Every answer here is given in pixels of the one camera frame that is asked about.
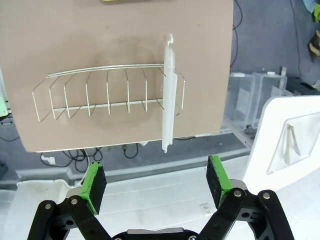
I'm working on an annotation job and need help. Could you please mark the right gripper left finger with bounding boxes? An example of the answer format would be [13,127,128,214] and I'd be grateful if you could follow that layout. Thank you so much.
[27,161,114,240]

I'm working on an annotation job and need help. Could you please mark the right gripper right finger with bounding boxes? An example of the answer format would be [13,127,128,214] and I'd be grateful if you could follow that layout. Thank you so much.
[199,154,296,240]

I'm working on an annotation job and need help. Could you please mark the white plug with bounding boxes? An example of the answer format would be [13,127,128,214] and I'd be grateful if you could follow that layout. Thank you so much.
[40,154,56,165]

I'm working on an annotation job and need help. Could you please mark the white moulded panel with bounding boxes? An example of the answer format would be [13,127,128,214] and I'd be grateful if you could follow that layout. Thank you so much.
[246,94,320,198]

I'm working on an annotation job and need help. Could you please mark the white base platform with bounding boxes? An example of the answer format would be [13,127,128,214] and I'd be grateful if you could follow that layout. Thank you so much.
[0,149,251,240]

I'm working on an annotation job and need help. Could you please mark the empty clear plastic bin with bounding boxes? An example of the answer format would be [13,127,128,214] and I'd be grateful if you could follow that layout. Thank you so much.
[228,72,257,131]
[252,71,288,129]

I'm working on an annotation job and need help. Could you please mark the clear plastic container lid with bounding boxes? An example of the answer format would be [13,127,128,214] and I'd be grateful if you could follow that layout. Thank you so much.
[161,33,179,154]

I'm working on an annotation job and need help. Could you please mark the white and green object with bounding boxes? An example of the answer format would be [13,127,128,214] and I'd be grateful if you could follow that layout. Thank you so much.
[0,64,12,121]

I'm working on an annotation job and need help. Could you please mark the colourful clutter pile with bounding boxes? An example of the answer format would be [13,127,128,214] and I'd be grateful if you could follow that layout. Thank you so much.
[303,0,320,63]

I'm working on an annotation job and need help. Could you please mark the black tangled cable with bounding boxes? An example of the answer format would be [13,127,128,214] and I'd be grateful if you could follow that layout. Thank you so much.
[66,142,141,174]

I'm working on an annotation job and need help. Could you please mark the metal wire lid rack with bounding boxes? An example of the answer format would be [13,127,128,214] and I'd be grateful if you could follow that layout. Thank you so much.
[31,63,186,123]

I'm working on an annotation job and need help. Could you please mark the black floor cable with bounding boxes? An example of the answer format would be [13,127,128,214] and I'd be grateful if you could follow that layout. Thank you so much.
[229,0,244,69]

